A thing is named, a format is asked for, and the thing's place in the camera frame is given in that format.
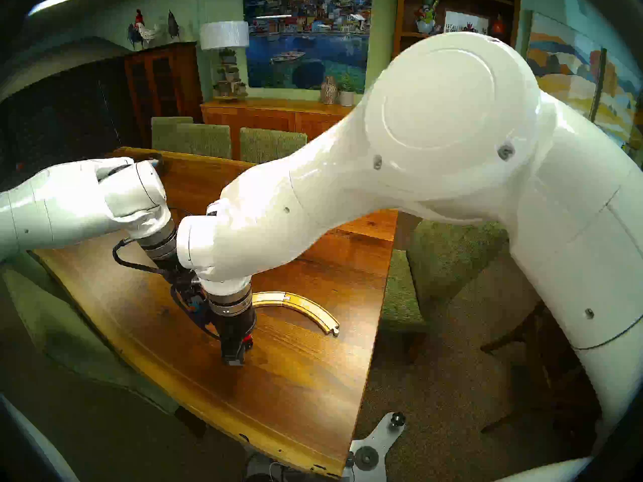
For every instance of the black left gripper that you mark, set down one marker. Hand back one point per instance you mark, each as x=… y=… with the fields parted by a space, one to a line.
x=178 y=275

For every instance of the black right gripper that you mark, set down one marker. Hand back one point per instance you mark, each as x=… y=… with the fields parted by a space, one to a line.
x=236 y=330

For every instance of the curved wooden train track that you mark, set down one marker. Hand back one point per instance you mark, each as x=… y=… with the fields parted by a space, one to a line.
x=321 y=315
x=271 y=299

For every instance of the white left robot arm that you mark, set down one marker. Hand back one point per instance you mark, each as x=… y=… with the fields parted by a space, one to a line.
x=65 y=205

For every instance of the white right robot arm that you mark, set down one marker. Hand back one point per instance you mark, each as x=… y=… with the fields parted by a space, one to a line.
x=452 y=134

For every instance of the round tray with blue inlay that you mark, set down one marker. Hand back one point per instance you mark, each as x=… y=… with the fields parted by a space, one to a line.
x=156 y=160

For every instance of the green upholstered dining chair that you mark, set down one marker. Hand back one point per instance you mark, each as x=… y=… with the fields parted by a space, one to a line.
x=55 y=335
x=266 y=144
x=163 y=132
x=203 y=140
x=447 y=255

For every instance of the light wooden sideboard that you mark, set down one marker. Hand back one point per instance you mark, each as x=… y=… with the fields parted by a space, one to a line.
x=261 y=119

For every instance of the tall dark wooden cabinet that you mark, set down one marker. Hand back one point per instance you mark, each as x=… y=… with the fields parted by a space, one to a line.
x=163 y=84

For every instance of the tiered stand with small plants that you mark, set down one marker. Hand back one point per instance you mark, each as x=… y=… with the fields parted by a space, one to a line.
x=229 y=74

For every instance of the patterned ceramic vase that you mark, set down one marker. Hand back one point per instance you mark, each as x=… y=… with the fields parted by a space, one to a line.
x=329 y=90

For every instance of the white rooster figurine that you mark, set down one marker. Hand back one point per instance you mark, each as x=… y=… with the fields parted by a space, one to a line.
x=150 y=32

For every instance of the white drum lamp shade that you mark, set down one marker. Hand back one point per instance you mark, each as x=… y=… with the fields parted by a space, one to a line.
x=224 y=35

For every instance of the blue and red rooster figurine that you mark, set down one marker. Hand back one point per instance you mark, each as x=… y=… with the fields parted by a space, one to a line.
x=134 y=34

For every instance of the plant in white pot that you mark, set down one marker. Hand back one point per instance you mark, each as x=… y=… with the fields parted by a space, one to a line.
x=346 y=97

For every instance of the dark bird figurine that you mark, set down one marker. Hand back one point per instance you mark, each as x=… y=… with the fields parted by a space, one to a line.
x=174 y=28

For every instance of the harbour town painting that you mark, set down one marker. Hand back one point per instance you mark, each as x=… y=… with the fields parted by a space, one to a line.
x=306 y=39

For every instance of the dark wooden slatted chair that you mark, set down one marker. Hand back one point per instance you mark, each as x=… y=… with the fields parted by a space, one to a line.
x=532 y=365

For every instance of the ceiling light panel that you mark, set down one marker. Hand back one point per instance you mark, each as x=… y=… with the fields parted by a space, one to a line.
x=52 y=3

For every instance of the dark wooden bookshelf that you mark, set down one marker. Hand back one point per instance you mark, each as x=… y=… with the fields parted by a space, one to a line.
x=407 y=14

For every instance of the green frog figurine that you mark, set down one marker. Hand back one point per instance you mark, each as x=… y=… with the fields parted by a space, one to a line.
x=426 y=16

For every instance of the framed text sign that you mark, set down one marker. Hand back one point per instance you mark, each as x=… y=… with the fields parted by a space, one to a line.
x=464 y=21

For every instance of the small red jar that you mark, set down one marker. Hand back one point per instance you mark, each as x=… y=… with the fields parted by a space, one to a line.
x=497 y=23

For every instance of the abstract landscape painting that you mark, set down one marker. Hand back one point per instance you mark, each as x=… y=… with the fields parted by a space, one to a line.
x=623 y=99
x=562 y=64

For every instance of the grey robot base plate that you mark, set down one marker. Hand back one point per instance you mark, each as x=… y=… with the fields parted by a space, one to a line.
x=374 y=446

